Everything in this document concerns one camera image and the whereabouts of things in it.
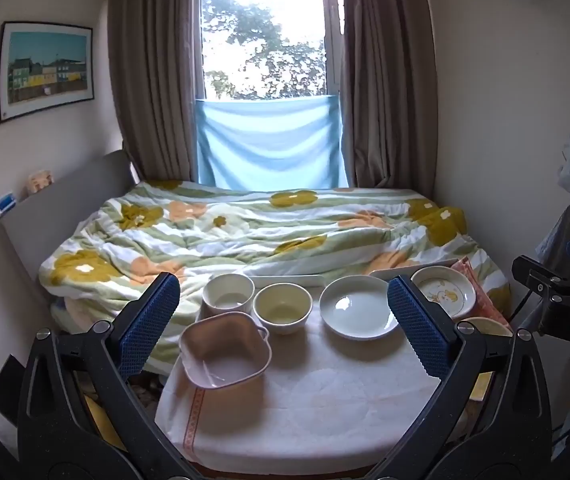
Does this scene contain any window with white frame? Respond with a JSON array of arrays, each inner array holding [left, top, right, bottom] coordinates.
[[194, 0, 344, 101]]

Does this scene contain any blue white small box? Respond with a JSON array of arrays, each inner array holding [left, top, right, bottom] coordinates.
[[0, 192, 18, 218]]

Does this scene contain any orange floral cloth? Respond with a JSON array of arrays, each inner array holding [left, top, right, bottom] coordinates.
[[450, 257, 514, 403]]

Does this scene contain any right brown curtain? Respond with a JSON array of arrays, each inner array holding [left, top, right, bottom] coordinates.
[[340, 0, 438, 197]]

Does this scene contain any cream yellow bowl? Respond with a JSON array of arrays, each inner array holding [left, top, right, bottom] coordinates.
[[253, 283, 313, 335]]

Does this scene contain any framed houses picture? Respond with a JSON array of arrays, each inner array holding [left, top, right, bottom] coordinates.
[[0, 21, 94, 124]]

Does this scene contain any light blue window cloth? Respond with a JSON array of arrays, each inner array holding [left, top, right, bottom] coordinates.
[[196, 96, 348, 191]]

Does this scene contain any white tablecloth with orange stripe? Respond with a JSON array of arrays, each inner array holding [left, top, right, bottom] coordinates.
[[155, 309, 439, 474]]

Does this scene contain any large yellow duck plate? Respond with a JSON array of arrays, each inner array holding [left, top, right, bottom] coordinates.
[[465, 316, 513, 337]]

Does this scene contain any grey bed headboard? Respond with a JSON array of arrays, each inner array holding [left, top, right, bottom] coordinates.
[[0, 150, 134, 302]]

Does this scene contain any small plush toy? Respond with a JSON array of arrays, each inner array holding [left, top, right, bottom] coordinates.
[[26, 170, 54, 195]]

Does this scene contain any pink square bowl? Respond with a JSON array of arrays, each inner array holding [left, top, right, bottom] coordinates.
[[178, 312, 273, 390]]

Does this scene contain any small duck saucer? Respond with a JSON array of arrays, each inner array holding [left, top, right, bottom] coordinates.
[[411, 266, 477, 318]]

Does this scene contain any white deep plate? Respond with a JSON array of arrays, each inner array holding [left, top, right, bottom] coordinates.
[[318, 275, 399, 341]]

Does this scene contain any white round bowl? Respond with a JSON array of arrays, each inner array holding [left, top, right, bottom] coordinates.
[[202, 273, 256, 315]]

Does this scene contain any floral green yellow duvet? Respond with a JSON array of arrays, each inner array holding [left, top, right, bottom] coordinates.
[[38, 180, 512, 375]]

